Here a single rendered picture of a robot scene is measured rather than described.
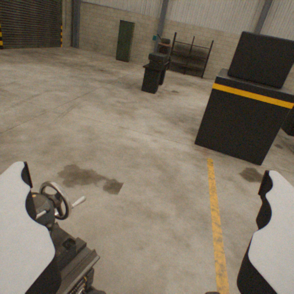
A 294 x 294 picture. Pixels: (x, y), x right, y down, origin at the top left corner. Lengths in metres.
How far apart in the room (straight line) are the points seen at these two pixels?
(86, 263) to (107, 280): 0.96
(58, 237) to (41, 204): 0.21
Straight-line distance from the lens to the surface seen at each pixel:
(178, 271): 2.05
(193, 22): 13.32
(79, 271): 0.94
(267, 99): 3.87
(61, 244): 0.89
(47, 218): 0.75
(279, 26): 13.88
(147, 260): 2.03
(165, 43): 7.99
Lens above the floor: 1.65
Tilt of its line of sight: 27 degrees down
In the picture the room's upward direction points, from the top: 12 degrees clockwise
